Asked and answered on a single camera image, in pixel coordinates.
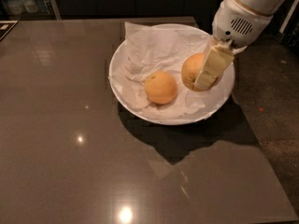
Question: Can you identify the dark tray with label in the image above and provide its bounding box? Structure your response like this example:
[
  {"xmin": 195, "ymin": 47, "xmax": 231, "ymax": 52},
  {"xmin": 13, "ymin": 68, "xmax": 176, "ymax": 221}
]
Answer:
[{"xmin": 0, "ymin": 21, "xmax": 18, "ymax": 41}]

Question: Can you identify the orange fruit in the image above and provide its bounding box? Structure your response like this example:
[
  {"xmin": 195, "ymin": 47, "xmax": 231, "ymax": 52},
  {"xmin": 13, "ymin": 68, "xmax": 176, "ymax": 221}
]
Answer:
[
  {"xmin": 144, "ymin": 71, "xmax": 178, "ymax": 105},
  {"xmin": 181, "ymin": 53, "xmax": 204, "ymax": 91}
]

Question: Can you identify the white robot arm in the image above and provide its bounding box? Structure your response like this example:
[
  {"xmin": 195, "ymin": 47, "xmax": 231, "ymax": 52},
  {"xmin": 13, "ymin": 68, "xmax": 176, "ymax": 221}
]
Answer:
[{"xmin": 194, "ymin": 0, "xmax": 285, "ymax": 91}]

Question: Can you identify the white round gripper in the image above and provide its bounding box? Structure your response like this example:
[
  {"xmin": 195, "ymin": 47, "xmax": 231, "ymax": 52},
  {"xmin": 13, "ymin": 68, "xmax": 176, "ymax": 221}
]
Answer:
[{"xmin": 194, "ymin": 0, "xmax": 272, "ymax": 91}]

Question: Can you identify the white ceramic bowl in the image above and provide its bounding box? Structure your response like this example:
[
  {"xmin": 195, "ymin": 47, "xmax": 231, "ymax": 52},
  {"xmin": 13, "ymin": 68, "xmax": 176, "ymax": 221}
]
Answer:
[{"xmin": 108, "ymin": 23, "xmax": 236, "ymax": 126}]

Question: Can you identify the white crumpled paper liner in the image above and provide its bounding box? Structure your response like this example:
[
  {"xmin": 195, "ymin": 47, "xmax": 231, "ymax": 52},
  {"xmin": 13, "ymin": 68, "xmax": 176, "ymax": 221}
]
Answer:
[{"xmin": 108, "ymin": 21, "xmax": 233, "ymax": 120}]

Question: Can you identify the white plastic bottle right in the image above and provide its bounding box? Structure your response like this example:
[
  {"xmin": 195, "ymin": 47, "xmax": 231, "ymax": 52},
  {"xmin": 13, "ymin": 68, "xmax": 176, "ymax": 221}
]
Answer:
[{"xmin": 23, "ymin": 0, "xmax": 39, "ymax": 14}]

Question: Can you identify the white plastic bottle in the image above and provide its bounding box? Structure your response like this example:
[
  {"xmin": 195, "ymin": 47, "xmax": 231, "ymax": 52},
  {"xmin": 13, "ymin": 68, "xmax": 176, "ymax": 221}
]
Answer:
[
  {"xmin": 23, "ymin": 0, "xmax": 39, "ymax": 14},
  {"xmin": 7, "ymin": 0, "xmax": 25, "ymax": 15}
]

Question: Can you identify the white plastic bottle left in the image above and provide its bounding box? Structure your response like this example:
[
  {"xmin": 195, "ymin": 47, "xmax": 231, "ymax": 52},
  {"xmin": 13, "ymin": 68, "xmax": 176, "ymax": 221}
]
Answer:
[{"xmin": 7, "ymin": 0, "xmax": 25, "ymax": 15}]

